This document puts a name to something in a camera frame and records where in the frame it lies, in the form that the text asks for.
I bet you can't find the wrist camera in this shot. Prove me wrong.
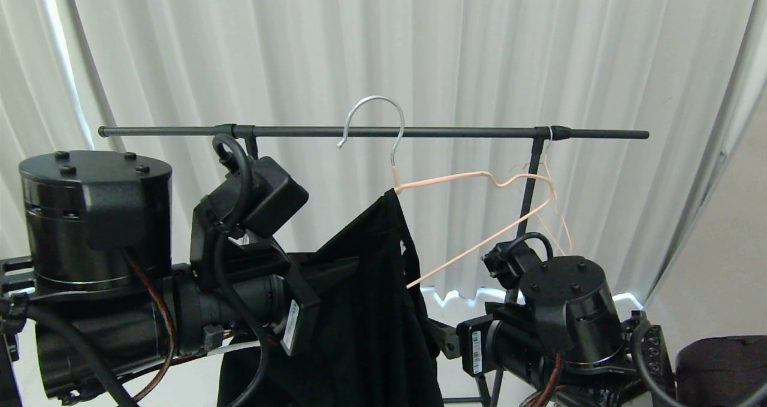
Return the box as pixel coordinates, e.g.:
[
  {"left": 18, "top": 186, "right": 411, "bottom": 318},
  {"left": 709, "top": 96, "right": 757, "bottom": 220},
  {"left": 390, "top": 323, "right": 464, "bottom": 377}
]
[
  {"left": 191, "top": 155, "right": 310, "bottom": 288},
  {"left": 482, "top": 239, "right": 540, "bottom": 291}
]

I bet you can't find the pink clothes hanger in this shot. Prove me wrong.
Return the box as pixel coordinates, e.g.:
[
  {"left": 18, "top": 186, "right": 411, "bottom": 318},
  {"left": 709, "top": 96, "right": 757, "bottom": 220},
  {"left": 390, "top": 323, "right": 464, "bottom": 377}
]
[
  {"left": 337, "top": 95, "right": 556, "bottom": 290},
  {"left": 509, "top": 143, "right": 573, "bottom": 258}
]

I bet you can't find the white curtain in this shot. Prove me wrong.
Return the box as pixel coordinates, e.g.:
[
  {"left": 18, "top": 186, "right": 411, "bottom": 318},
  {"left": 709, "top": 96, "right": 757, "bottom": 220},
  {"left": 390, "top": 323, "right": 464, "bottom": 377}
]
[{"left": 0, "top": 0, "right": 767, "bottom": 303}]

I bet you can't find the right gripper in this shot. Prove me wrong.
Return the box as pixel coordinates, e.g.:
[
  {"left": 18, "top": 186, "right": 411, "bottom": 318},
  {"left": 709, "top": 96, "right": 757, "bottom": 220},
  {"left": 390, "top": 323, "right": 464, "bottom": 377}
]
[{"left": 427, "top": 314, "right": 540, "bottom": 376}]

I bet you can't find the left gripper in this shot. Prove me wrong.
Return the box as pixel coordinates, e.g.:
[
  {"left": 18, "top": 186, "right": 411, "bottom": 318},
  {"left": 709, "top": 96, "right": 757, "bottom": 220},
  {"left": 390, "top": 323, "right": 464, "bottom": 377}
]
[{"left": 174, "top": 254, "right": 322, "bottom": 360}]

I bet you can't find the black clothes rack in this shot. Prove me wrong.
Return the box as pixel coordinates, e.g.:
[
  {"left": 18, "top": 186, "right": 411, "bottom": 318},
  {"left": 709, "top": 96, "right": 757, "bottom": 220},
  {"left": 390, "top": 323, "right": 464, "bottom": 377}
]
[{"left": 98, "top": 123, "right": 650, "bottom": 407}]

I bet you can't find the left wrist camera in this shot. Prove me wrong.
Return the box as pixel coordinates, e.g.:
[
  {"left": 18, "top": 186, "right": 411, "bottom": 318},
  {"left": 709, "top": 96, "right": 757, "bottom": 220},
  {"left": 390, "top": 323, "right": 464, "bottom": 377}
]
[{"left": 191, "top": 155, "right": 310, "bottom": 288}]

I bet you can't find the black garment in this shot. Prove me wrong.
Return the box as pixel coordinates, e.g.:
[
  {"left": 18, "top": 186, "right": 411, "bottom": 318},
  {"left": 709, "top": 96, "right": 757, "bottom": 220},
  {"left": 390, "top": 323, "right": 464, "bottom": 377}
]
[{"left": 217, "top": 188, "right": 444, "bottom": 407}]

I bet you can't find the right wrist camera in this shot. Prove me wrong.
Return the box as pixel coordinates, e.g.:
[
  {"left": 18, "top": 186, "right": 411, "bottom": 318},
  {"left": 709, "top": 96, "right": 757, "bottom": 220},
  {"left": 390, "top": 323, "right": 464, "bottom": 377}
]
[{"left": 482, "top": 239, "right": 540, "bottom": 291}]

